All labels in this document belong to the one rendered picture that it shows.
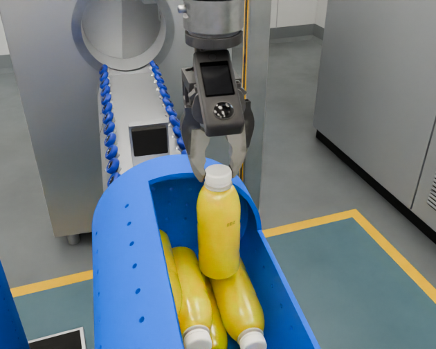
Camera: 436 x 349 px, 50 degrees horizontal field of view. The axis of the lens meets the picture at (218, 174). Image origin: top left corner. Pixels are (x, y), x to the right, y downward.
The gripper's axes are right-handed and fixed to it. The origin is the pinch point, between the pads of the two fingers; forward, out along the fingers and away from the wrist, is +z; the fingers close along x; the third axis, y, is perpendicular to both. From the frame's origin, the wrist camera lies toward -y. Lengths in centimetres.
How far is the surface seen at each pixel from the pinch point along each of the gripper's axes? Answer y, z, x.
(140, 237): -7.4, 3.3, 12.2
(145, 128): 52, 17, 7
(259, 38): 66, 1, -27
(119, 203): 2.7, 4.7, 14.5
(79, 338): 68, 110, 38
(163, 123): 53, 17, 2
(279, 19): 454, 100, -179
